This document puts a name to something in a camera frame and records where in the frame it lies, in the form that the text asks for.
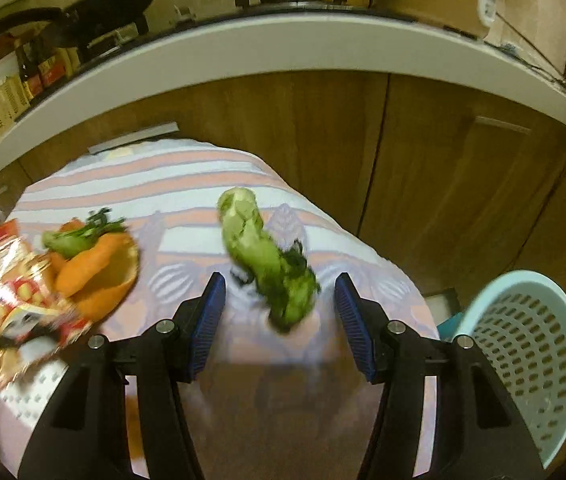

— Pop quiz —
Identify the striped tablecloth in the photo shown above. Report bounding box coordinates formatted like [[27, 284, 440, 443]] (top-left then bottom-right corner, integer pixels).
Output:
[[0, 139, 441, 480]]

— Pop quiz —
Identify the green vegetable stalk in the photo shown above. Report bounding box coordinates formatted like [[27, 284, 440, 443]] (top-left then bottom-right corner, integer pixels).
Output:
[[217, 187, 321, 333]]

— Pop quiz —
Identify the printed paper sheet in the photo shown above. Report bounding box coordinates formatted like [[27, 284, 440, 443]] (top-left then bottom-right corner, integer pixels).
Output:
[[0, 74, 31, 143]]

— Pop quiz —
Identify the metal cabinet handle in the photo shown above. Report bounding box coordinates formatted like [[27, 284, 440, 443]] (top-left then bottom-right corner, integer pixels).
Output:
[[87, 121, 180, 156], [474, 116, 532, 135]]

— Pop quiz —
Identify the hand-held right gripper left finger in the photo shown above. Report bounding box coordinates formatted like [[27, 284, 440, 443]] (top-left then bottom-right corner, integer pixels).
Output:
[[17, 272, 227, 480]]

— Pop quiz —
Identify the white kitchen countertop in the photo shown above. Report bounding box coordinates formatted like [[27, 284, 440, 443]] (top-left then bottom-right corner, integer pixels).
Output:
[[0, 4, 566, 196]]

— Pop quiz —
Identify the green leafy vegetable scrap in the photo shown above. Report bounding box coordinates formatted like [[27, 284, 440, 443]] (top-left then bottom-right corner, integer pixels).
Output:
[[42, 208, 128, 258]]

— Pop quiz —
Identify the red snack packet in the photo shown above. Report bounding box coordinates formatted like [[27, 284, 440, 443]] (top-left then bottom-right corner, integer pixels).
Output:
[[0, 219, 95, 393]]

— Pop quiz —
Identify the orange bowl with vegetables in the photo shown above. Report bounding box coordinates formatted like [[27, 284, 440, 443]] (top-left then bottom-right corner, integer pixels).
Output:
[[50, 232, 140, 323]]

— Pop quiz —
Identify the wooden cabinet door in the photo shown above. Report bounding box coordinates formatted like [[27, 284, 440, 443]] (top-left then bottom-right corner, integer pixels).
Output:
[[0, 74, 391, 241], [355, 74, 566, 301]]

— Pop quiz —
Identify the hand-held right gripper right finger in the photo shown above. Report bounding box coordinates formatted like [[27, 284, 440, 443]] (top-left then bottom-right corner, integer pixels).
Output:
[[334, 272, 547, 480]]

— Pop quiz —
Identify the thin black cable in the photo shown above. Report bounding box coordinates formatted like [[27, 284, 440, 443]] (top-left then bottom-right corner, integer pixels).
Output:
[[498, 15, 566, 131]]

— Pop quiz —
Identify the cardboard box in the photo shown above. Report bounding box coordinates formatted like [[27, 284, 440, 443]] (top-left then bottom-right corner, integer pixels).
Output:
[[483, 0, 566, 73]]

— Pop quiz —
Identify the light blue perforated basket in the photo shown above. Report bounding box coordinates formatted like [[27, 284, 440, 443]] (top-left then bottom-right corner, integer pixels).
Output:
[[455, 270, 566, 471]]

